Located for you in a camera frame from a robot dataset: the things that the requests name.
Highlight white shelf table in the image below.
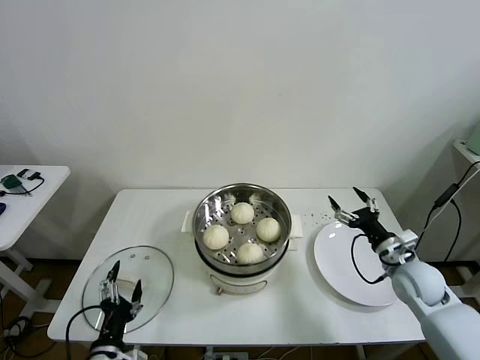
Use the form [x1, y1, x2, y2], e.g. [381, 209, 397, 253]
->
[452, 137, 480, 165]

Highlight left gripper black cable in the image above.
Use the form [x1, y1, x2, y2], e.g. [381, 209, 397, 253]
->
[65, 305, 110, 360]

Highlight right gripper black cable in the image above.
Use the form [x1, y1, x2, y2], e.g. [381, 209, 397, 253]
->
[351, 234, 387, 284]

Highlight right wrist silver bracket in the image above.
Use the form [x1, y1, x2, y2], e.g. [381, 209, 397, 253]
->
[396, 229, 420, 263]

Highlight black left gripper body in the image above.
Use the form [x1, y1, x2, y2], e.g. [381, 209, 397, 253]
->
[94, 301, 135, 341]

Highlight round glass pot lid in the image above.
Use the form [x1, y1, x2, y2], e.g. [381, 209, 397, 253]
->
[82, 244, 176, 335]

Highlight white side table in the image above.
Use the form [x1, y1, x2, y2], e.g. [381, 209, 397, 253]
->
[0, 164, 71, 320]

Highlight pale green box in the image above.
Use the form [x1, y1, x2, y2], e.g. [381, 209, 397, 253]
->
[466, 121, 480, 155]

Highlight white electric cooking pot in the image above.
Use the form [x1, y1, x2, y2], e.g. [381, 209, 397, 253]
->
[196, 239, 303, 296]

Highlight black floor cables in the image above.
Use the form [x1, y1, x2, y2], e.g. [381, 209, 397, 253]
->
[0, 288, 38, 348]

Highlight steel perforated steamer basket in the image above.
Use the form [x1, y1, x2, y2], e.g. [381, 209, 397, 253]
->
[181, 182, 305, 272]

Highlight thin black adapter cable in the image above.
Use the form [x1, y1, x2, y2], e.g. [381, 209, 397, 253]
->
[0, 170, 48, 197]

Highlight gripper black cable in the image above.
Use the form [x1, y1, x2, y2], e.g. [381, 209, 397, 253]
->
[65, 305, 110, 360]
[351, 234, 387, 284]

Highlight dark crumbs scatter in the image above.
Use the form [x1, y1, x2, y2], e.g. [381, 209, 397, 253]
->
[302, 210, 333, 226]

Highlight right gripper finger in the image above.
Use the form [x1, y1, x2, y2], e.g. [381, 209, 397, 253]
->
[328, 193, 358, 228]
[352, 186, 380, 218]

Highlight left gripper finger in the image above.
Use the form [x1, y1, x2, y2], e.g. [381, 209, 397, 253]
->
[129, 279, 144, 318]
[99, 260, 122, 305]

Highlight white round plate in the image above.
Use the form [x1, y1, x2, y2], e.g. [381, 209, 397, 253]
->
[313, 220, 398, 308]

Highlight black power adapter cable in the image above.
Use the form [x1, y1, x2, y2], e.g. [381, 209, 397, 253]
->
[414, 161, 480, 264]

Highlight white steamed baozi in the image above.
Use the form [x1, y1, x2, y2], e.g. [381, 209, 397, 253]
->
[236, 241, 266, 266]
[202, 223, 230, 251]
[255, 217, 281, 243]
[229, 201, 256, 225]

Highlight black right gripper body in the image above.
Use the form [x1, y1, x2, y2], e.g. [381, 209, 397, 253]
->
[351, 206, 395, 247]

